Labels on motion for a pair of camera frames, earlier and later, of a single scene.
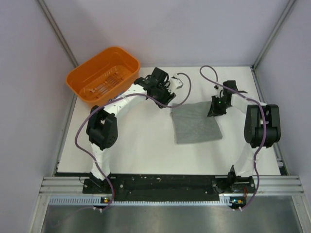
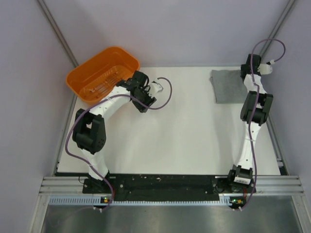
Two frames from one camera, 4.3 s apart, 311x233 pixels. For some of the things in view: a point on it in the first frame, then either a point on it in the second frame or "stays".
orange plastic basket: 99,80 stays
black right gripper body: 218,107 to 243,67
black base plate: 129,187 stays
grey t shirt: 192,124 to 229,86
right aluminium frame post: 273,34 stays
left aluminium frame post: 59,32 stays
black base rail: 68,186 stays
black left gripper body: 163,94 to 145,96
